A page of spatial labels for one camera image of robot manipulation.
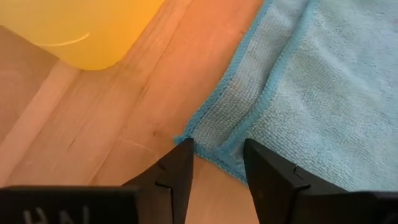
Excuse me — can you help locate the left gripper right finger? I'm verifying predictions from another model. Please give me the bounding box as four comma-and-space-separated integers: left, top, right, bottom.
244, 138, 398, 224

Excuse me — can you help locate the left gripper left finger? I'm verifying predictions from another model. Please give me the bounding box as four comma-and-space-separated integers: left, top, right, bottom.
0, 138, 195, 224

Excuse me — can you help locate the blue microfiber towel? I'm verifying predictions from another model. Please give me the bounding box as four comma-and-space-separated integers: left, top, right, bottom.
174, 0, 398, 192

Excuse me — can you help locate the yellow translucent plastic bin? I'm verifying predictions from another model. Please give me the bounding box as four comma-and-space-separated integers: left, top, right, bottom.
0, 0, 165, 71

